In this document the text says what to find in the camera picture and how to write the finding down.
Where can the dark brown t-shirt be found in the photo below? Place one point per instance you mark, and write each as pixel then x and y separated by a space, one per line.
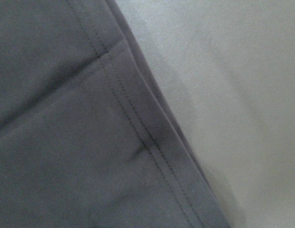
pixel 87 139

